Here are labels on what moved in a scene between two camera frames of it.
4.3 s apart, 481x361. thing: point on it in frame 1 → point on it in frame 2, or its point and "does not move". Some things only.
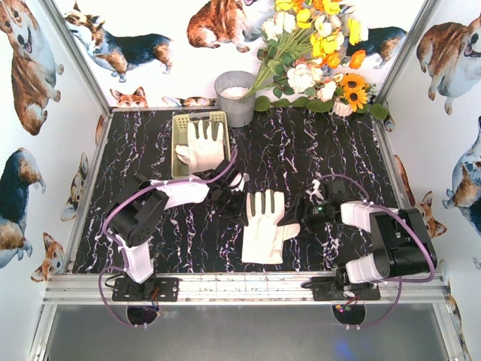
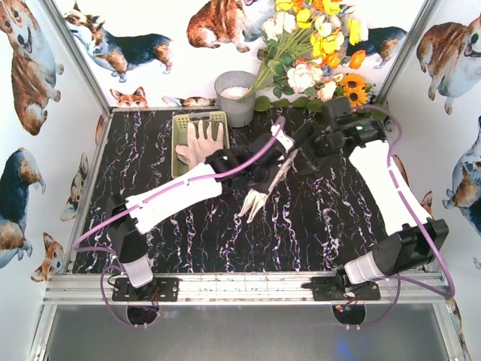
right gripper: (301, 209) → (301, 151)
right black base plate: (328, 289) does not move
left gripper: (233, 199) → (259, 174)
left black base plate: (154, 289) does not move
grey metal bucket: (230, 87) does not move
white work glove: (201, 153) does not move
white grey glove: (263, 237) → (255, 199)
